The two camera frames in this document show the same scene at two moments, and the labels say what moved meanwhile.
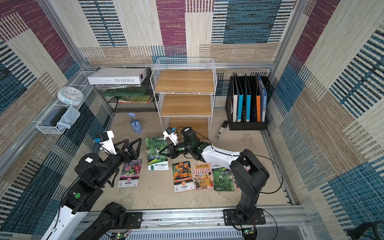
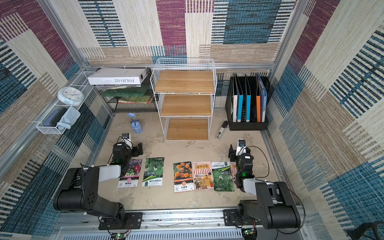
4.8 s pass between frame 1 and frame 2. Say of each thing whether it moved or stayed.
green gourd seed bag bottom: moved
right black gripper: moved
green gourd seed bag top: stayed
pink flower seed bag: stayed
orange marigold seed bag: stayed
